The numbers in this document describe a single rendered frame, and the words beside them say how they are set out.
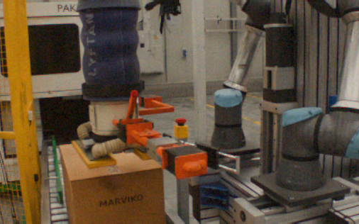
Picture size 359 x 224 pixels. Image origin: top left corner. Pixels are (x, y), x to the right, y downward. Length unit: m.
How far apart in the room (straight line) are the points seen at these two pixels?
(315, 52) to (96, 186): 0.99
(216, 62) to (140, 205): 9.79
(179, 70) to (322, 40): 9.58
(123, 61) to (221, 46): 10.06
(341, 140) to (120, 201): 0.95
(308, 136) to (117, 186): 0.83
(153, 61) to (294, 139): 9.29
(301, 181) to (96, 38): 0.80
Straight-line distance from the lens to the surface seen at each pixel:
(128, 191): 1.56
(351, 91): 1.05
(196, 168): 0.76
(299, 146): 1.07
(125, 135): 1.09
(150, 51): 10.20
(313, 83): 1.28
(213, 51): 11.16
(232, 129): 1.49
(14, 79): 2.13
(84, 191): 1.52
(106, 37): 1.24
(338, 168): 1.44
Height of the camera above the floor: 1.45
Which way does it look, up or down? 10 degrees down
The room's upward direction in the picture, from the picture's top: 2 degrees counter-clockwise
